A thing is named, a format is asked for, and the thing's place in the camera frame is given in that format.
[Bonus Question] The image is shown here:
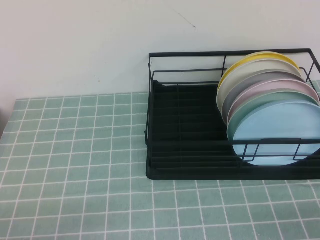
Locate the light blue plate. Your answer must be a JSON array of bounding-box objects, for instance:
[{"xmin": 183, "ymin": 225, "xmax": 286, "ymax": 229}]
[{"xmin": 226, "ymin": 99, "xmax": 320, "ymax": 167}]

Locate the mint green plate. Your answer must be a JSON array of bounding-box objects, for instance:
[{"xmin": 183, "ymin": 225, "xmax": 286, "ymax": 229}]
[{"xmin": 226, "ymin": 90, "xmax": 320, "ymax": 126}]

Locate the cream white plate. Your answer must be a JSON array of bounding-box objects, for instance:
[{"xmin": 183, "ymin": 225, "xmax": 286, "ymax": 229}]
[{"xmin": 216, "ymin": 59, "xmax": 303, "ymax": 116}]

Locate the grey plate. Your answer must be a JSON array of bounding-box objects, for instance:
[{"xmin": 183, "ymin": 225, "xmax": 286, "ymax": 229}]
[{"xmin": 221, "ymin": 71, "xmax": 306, "ymax": 116}]

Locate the yellow plate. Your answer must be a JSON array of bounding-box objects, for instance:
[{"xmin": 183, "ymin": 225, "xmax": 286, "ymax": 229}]
[{"xmin": 217, "ymin": 51, "xmax": 301, "ymax": 92}]

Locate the pink plate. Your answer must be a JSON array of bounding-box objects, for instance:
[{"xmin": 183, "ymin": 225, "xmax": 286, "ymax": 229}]
[{"xmin": 226, "ymin": 79, "xmax": 320, "ymax": 118}]

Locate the green checked tablecloth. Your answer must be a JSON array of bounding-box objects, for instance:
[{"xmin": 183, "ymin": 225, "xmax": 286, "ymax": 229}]
[{"xmin": 0, "ymin": 79, "xmax": 320, "ymax": 240}]

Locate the black wire dish rack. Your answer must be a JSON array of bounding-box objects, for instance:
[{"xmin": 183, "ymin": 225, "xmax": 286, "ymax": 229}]
[{"xmin": 144, "ymin": 48, "xmax": 320, "ymax": 181}]

